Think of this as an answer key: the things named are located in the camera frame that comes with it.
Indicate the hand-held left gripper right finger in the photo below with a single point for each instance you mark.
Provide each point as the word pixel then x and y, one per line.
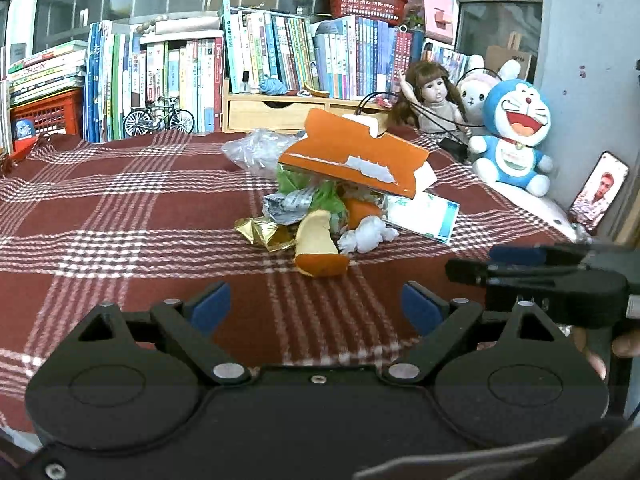
pixel 421 310

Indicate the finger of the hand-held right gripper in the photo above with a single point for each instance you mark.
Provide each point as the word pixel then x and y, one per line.
pixel 475 271
pixel 515 255

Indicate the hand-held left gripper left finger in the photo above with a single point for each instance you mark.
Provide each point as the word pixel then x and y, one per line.
pixel 212 306

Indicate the white teal packet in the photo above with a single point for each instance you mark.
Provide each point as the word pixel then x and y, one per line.
pixel 425 215

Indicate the gold foil wrapper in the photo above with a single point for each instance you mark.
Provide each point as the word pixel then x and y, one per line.
pixel 260 232

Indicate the white tissue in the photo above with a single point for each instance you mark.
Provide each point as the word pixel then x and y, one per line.
pixel 367 232

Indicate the small orange peel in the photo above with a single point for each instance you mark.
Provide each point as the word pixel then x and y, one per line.
pixel 361 212

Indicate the large orange peel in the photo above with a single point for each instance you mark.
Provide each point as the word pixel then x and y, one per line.
pixel 315 240

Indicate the silver wrapper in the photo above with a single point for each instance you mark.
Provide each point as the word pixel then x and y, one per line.
pixel 287 208

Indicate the green plastic wrapper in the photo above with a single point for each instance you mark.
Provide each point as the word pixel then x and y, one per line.
pixel 326 195

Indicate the clear plastic bag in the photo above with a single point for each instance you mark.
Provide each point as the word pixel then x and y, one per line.
pixel 250 152

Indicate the orange cardboard box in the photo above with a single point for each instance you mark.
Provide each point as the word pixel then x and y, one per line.
pixel 350 152

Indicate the person's right hand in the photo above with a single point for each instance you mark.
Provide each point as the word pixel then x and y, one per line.
pixel 592 360

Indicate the blue cat plush toy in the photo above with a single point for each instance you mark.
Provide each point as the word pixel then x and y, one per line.
pixel 515 160

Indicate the smartphone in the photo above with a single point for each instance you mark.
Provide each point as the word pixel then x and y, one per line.
pixel 597 195

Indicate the black power adapter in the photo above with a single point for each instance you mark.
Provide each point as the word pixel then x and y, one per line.
pixel 452 150

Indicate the red plaid blanket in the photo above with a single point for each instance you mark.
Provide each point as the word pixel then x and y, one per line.
pixel 125 210

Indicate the white bunny plush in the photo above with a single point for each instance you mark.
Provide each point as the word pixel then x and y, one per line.
pixel 472 97

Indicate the brown-haired doll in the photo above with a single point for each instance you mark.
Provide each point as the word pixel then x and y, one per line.
pixel 435 91

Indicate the brown paper bag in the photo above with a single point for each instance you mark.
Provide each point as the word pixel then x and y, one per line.
pixel 500 60

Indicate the miniature black bicycle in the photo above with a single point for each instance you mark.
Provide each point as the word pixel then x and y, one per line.
pixel 136 122

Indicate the wooden drawer organizer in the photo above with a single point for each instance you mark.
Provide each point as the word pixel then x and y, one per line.
pixel 250 110

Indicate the row of small leaning books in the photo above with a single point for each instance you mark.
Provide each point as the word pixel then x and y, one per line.
pixel 445 57

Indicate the small glass bottle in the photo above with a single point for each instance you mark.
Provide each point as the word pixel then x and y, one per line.
pixel 245 82

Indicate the blue knitted toy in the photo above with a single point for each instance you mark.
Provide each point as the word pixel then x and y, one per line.
pixel 272 85

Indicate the yellow curved toy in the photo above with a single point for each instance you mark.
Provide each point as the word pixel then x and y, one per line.
pixel 315 91

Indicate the row of tall books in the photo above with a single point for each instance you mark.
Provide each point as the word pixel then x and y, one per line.
pixel 150 70

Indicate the row of blue-spined books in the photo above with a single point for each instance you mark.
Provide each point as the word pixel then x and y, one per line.
pixel 360 55

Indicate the red plastic crate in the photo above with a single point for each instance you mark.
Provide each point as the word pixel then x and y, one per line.
pixel 45 110

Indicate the pink house-shaped box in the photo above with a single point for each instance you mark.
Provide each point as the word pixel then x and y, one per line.
pixel 432 0

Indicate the row of green-spined books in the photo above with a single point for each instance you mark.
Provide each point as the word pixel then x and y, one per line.
pixel 270 40

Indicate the grey flat box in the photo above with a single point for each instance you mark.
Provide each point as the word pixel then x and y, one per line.
pixel 185 27

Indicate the row of thin books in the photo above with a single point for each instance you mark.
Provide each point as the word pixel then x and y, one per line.
pixel 5 110

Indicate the red plastic basket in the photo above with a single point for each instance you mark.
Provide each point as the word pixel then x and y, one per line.
pixel 365 5

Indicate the stack of flat-lying books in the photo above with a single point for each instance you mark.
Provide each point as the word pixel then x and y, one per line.
pixel 45 70

